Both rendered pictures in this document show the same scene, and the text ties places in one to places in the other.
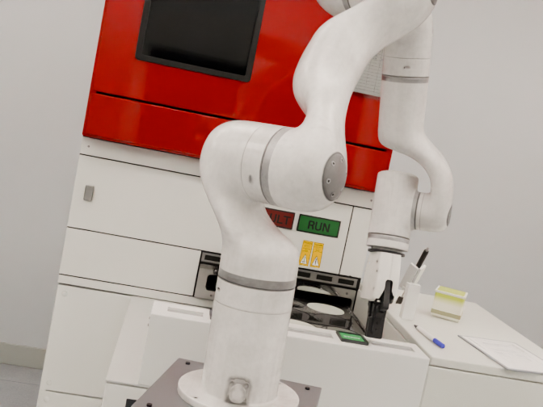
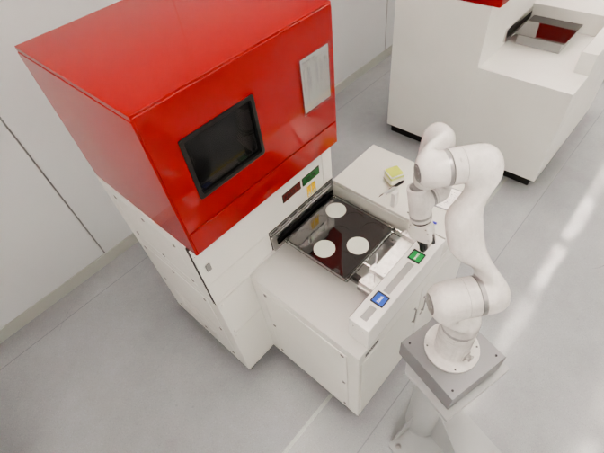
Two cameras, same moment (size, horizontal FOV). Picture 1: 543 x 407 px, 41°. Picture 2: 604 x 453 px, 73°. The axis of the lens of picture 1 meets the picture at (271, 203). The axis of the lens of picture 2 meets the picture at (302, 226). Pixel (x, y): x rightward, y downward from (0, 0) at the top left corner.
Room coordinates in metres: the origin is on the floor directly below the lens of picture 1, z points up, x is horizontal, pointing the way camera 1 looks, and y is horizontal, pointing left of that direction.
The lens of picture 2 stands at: (0.88, 0.70, 2.37)
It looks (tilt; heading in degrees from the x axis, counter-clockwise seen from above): 49 degrees down; 326
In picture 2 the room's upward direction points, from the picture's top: 9 degrees counter-clockwise
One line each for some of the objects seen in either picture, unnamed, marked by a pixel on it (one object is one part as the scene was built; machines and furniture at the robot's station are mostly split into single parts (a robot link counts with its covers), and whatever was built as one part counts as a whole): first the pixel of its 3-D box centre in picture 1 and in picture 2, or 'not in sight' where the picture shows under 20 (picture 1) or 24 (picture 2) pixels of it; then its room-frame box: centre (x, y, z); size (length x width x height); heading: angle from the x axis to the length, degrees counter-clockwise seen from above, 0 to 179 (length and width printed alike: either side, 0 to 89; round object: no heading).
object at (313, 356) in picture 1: (283, 362); (398, 286); (1.42, -0.09, 0.89); 0.55 x 0.09 x 0.14; 98
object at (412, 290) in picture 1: (410, 289); (391, 193); (1.71, -0.36, 1.03); 0.06 x 0.04 x 0.13; 8
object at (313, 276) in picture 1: (279, 270); (301, 207); (2.00, -0.06, 0.96); 0.44 x 0.01 x 0.02; 98
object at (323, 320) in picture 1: (291, 314); (339, 234); (1.79, -0.10, 0.90); 0.34 x 0.34 x 0.01; 7
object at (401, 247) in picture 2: not in sight; (389, 264); (1.53, -0.16, 0.87); 0.36 x 0.08 x 0.03; 98
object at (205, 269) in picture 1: (275, 293); (304, 216); (1.99, -0.06, 0.89); 0.44 x 0.02 x 0.10; 98
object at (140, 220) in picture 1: (220, 237); (272, 219); (1.98, 0.12, 1.02); 0.82 x 0.03 x 0.40; 98
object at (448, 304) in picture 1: (448, 304); (394, 176); (1.80, -0.48, 1.00); 0.07 x 0.07 x 0.07; 72
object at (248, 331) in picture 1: (247, 338); (455, 336); (1.11, 0.00, 1.02); 0.19 x 0.19 x 0.18
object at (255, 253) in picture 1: (251, 199); (455, 308); (1.13, 0.03, 1.23); 0.19 x 0.12 x 0.24; 57
